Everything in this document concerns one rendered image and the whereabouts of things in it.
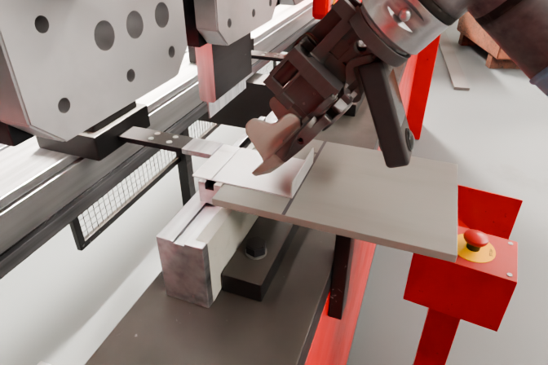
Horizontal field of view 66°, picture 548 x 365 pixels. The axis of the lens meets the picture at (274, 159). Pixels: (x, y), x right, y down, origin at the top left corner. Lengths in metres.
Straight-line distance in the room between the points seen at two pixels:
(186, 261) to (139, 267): 1.40
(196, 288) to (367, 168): 0.26
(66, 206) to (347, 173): 0.41
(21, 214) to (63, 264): 1.41
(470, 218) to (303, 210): 0.55
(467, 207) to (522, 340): 0.93
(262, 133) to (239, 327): 0.22
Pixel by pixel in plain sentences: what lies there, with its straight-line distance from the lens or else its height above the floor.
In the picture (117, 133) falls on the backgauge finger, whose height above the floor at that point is 1.01.
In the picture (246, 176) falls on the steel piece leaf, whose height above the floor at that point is 1.00.
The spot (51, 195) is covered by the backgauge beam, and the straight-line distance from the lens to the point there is 0.65.
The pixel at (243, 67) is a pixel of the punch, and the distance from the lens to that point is 0.53.
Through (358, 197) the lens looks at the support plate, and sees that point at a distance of 0.49.
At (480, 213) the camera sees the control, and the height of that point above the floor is 0.76.
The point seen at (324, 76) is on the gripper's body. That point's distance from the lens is 0.42.
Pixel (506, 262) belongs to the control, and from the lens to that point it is 0.82.
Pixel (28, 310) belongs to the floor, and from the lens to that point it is 1.90.
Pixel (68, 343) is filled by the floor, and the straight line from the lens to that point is 1.73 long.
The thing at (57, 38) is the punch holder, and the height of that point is 1.23.
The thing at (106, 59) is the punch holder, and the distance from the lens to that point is 0.27.
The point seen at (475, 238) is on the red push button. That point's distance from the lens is 0.80.
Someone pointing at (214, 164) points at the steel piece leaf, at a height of 1.00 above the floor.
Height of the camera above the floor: 1.28
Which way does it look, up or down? 31 degrees down
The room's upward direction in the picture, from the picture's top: straight up
